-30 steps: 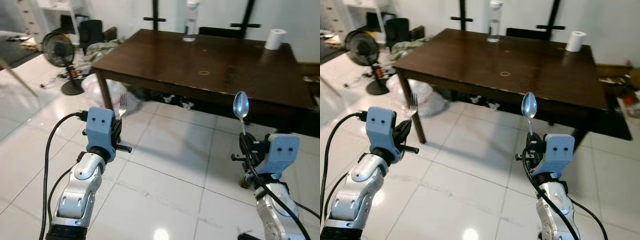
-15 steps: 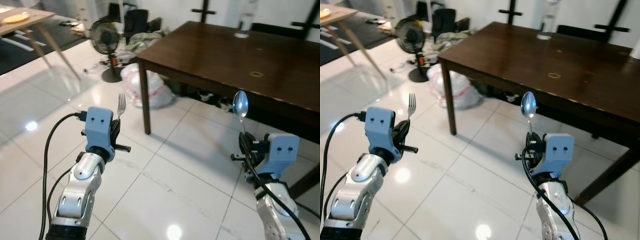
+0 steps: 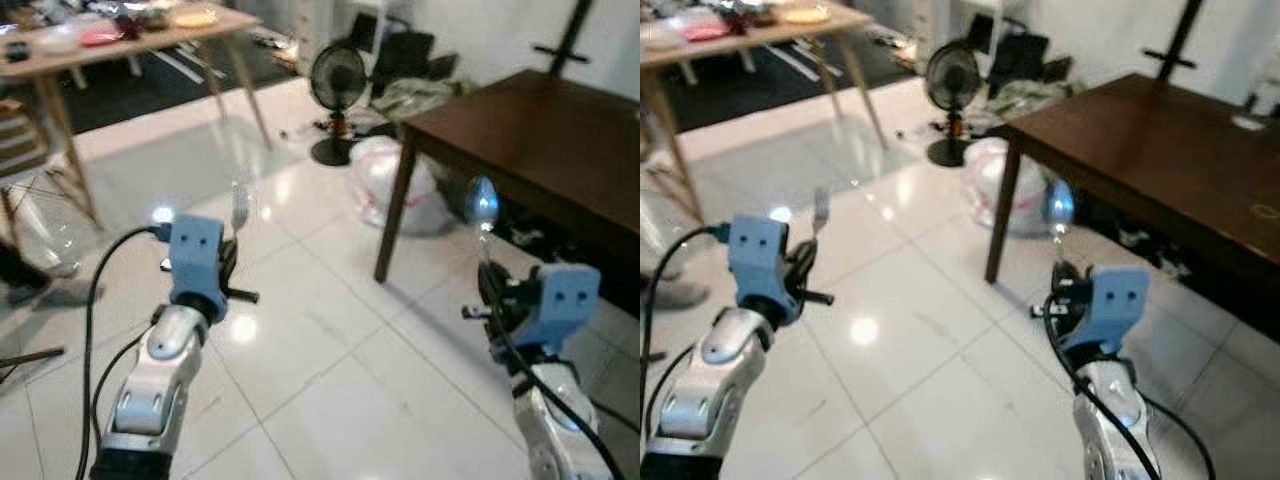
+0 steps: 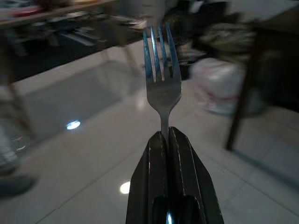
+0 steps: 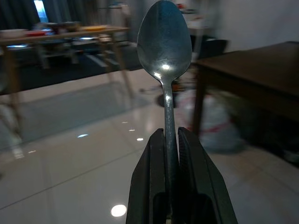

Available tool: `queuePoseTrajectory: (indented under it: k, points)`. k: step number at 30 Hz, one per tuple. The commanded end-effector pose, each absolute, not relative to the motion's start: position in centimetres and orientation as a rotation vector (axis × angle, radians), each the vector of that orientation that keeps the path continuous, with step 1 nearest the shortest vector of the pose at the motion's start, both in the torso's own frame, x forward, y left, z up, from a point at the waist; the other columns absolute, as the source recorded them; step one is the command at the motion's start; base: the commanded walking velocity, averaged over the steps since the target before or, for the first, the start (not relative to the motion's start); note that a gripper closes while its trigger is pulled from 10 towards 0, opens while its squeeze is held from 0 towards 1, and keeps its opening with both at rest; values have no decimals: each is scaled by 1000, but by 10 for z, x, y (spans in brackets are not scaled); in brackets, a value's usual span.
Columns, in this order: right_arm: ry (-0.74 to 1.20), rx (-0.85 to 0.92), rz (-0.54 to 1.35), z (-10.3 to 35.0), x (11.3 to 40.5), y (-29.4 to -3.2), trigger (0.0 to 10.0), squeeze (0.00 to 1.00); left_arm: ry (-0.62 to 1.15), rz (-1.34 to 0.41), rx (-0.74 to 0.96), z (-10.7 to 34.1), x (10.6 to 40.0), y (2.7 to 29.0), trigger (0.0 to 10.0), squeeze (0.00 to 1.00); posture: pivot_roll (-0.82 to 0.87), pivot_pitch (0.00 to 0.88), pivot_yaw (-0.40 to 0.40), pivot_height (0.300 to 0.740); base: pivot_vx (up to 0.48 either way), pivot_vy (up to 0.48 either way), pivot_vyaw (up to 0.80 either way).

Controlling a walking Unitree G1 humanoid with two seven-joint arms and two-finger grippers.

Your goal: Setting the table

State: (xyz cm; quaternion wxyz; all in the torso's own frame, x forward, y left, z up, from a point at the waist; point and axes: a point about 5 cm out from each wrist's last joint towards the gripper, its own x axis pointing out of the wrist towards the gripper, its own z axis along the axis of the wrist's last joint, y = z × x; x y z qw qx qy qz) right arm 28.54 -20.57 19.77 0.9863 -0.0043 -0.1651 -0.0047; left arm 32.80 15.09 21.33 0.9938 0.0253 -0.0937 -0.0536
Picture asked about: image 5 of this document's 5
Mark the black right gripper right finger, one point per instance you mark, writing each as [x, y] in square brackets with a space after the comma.
[203, 172]

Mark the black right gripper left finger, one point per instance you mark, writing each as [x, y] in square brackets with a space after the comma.
[144, 177]

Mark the silver metal spoon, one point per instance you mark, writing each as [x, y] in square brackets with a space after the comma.
[164, 42]

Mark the white sack with red stripe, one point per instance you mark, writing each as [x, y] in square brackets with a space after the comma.
[215, 121]

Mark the dark brown wooden table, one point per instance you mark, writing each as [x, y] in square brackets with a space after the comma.
[257, 65]

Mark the dark rug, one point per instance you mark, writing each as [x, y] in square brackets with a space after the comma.
[70, 67]

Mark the white side table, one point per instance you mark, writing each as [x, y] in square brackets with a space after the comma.
[198, 25]

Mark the yellow plate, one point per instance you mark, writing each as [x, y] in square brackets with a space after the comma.
[93, 28]

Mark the light wooden table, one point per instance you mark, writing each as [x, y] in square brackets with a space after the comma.
[70, 35]

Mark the dark bowl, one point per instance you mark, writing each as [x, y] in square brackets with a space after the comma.
[65, 25]

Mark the red dish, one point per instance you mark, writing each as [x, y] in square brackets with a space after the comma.
[36, 33]

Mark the bright window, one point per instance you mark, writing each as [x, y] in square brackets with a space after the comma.
[40, 10]

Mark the dark curtain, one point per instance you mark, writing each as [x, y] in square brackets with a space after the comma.
[18, 11]

